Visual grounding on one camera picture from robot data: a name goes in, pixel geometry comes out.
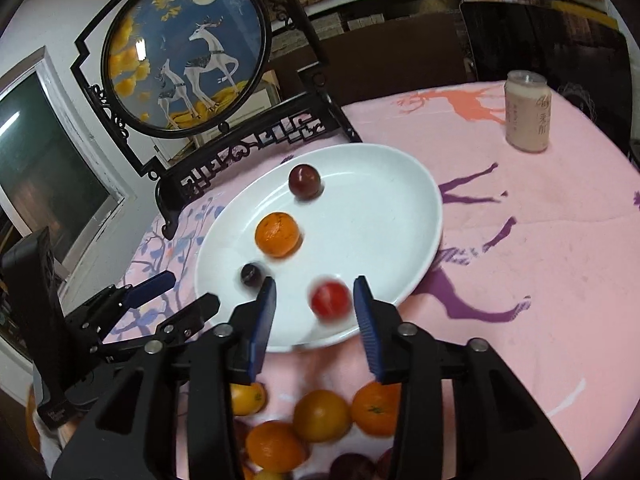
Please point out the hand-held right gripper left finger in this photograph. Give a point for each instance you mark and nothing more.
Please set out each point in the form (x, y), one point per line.
(262, 327)

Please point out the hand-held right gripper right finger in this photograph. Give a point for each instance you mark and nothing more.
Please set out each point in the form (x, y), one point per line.
(369, 332)

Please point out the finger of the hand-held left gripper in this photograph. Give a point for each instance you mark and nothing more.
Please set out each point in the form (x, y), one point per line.
(150, 286)
(195, 310)

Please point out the red round fruit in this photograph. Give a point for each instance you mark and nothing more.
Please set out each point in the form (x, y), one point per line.
(329, 300)

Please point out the white oval plate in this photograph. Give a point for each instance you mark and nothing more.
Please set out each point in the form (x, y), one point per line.
(370, 210)

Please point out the person's left forearm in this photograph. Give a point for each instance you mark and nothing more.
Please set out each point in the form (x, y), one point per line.
(50, 455)

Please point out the small dark cherry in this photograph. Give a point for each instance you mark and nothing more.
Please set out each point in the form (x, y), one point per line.
(251, 274)

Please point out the small yellow-orange citrus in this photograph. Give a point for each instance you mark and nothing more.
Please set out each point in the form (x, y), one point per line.
(247, 400)

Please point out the orange tangerine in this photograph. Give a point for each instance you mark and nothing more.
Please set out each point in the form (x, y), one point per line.
(375, 407)
(277, 234)
(275, 446)

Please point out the yellow-orange orange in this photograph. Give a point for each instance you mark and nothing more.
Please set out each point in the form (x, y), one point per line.
(321, 415)

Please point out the white framed window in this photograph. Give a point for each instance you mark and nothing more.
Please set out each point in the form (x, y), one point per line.
(45, 160)

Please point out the dark red plum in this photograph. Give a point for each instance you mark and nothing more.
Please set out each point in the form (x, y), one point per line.
(352, 467)
(305, 180)

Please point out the pink printed tablecloth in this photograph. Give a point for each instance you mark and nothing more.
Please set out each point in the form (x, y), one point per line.
(525, 260)

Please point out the beige drink can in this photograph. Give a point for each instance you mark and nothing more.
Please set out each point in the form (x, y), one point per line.
(527, 115)

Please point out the dark brown chair back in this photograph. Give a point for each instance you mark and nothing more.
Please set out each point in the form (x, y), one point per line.
(390, 60)

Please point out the round deer screen black frame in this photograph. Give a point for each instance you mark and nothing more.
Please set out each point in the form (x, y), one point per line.
(200, 35)

